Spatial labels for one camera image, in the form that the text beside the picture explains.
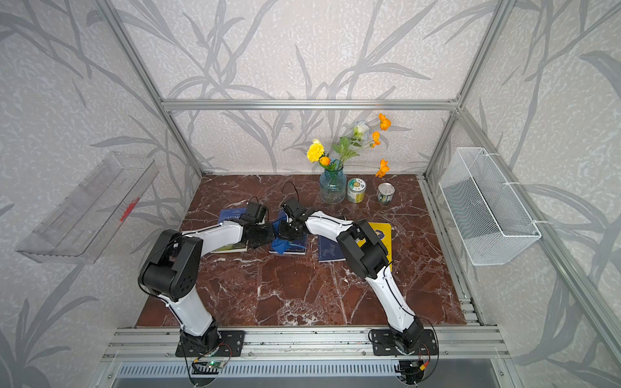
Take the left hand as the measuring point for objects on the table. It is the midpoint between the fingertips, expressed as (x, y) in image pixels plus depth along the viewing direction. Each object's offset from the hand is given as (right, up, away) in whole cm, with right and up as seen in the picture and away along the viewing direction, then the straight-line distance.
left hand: (276, 236), depth 97 cm
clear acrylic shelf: (-47, +8, -32) cm, 57 cm away
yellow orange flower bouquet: (+28, +35, -3) cm, 45 cm away
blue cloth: (+3, -2, -6) cm, 7 cm away
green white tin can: (+34, +19, +8) cm, 39 cm away
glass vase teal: (+23, +20, +5) cm, 32 cm away
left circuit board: (-13, -33, -26) cm, 44 cm away
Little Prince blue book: (+9, -3, -3) cm, 10 cm away
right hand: (+1, 0, 0) cm, 1 cm away
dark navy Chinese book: (+22, -5, -3) cm, 22 cm away
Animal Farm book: (-22, +9, +8) cm, 25 cm away
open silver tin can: (+47, +18, +11) cm, 52 cm away
